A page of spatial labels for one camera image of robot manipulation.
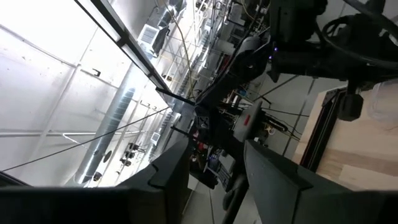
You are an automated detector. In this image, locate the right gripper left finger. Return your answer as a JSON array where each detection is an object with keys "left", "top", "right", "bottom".
[{"left": 121, "top": 138, "right": 193, "bottom": 224}]

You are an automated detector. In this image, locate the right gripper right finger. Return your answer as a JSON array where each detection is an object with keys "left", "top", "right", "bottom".
[{"left": 244, "top": 139, "right": 313, "bottom": 224}]

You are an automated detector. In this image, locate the ceiling air unit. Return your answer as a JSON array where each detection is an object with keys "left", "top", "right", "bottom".
[{"left": 136, "top": 23, "right": 170, "bottom": 58}]

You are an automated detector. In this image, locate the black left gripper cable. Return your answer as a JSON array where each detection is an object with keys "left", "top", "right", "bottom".
[{"left": 322, "top": 0, "right": 398, "bottom": 70}]

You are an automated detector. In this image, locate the silver ventilation duct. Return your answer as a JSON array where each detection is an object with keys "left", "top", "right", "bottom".
[{"left": 73, "top": 67, "right": 137, "bottom": 186}]

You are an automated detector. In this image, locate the black ceiling light rail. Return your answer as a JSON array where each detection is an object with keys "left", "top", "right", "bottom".
[{"left": 74, "top": 0, "right": 171, "bottom": 91}]

